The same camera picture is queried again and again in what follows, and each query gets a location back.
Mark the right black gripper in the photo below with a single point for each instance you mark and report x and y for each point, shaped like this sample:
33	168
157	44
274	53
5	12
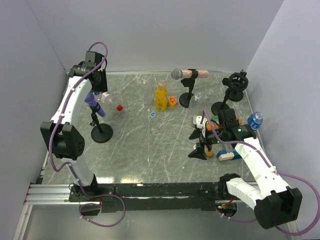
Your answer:
198	153

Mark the yellow juice bottle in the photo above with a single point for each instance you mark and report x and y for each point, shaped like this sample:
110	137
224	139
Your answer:
161	101

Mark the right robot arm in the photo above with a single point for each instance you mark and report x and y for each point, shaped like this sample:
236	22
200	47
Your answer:
274	202

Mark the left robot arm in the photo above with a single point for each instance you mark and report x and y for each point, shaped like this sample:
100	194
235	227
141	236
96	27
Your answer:
64	142

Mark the orange pill bottle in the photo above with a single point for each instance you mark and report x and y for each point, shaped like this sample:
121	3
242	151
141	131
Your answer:
214	124

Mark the small clear open bottle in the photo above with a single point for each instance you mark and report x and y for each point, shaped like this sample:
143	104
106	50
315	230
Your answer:
198	97

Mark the blue label water bottle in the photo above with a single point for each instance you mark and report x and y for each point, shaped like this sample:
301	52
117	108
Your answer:
255	120

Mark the clear bottle red cap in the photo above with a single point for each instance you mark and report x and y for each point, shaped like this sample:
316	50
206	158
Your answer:
111	103

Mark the brown cap lower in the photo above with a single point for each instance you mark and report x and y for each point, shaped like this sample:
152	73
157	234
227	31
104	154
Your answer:
209	154

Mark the blue white block toy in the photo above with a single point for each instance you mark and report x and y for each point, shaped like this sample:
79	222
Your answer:
226	155

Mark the green toy block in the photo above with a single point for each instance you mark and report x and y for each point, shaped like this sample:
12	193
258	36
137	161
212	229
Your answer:
215	118

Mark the center black microphone stand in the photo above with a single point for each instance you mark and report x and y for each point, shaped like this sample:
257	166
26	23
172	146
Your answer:
185	98

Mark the black microphone stand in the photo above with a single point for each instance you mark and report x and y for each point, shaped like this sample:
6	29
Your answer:
185	98
236	83
101	132

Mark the yellow red toy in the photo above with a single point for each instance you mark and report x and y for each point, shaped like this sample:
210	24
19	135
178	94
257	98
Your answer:
172	101

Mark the small black stand base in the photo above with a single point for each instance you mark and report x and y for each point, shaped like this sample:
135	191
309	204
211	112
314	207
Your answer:
236	96

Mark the silver head pink microphone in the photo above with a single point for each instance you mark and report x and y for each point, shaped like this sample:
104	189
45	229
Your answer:
177	74

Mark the right black microphone stand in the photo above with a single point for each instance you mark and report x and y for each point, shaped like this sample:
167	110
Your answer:
236	83

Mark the left black microphone stand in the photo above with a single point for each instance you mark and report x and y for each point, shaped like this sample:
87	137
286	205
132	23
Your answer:
101	132

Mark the purple microphone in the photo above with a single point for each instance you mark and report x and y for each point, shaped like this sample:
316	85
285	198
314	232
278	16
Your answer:
91	101

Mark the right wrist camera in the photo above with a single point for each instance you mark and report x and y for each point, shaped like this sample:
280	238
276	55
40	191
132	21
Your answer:
199	122

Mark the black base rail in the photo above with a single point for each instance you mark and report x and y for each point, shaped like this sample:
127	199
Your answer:
153	196

